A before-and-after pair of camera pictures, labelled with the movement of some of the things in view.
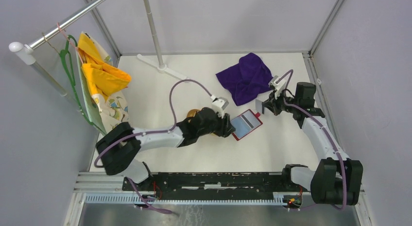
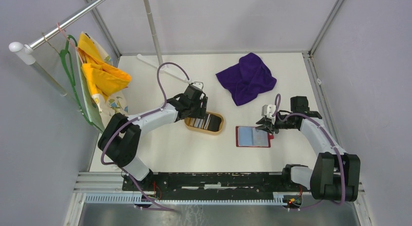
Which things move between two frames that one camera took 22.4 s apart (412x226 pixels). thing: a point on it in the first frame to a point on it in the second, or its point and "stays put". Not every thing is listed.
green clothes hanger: (67, 60) stays put
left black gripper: (226, 127) to (201, 112)
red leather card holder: (245, 123) to (248, 136)
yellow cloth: (102, 78) stays put
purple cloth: (246, 80) stays put
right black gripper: (272, 103) to (265, 128)
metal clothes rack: (26, 53) stays put
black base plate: (214, 183) stays put
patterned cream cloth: (108, 111) stays put
